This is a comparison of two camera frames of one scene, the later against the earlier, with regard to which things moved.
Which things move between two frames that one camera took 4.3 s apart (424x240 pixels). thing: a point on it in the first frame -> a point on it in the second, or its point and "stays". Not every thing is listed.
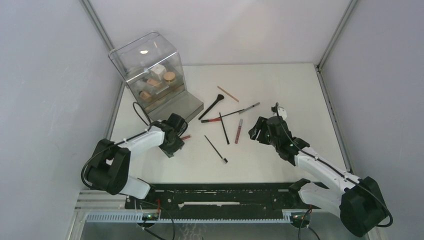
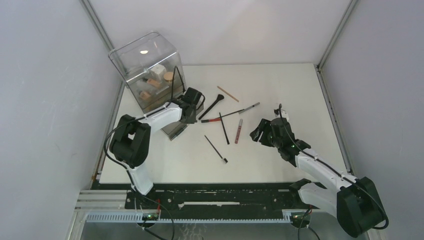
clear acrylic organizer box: [154, 73] stays
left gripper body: [169, 148] -> [192, 119]
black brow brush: [224, 160] stays
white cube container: [158, 71] stays
